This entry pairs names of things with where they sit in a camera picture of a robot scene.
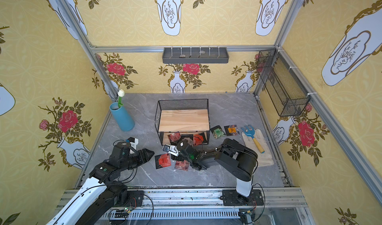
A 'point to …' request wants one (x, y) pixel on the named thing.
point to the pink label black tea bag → (182, 165)
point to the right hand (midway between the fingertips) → (171, 147)
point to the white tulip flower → (121, 93)
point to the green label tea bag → (217, 132)
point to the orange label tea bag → (231, 130)
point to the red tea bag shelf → (198, 139)
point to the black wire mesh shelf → (174, 118)
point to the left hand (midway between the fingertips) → (149, 155)
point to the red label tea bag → (162, 161)
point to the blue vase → (123, 119)
